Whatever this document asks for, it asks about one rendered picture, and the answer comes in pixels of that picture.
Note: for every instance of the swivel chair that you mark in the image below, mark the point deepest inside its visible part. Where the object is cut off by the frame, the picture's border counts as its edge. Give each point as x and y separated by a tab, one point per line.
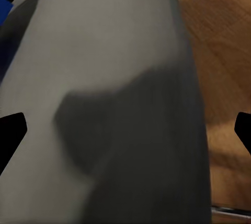
116	132

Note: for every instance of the folder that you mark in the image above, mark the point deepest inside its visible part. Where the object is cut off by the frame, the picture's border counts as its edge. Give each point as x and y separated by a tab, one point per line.
5	8

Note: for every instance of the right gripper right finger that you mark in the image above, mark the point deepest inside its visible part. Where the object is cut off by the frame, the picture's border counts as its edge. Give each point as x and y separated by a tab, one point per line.
243	129

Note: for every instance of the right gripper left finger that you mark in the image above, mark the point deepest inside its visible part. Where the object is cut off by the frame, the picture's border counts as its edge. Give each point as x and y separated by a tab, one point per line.
12	130

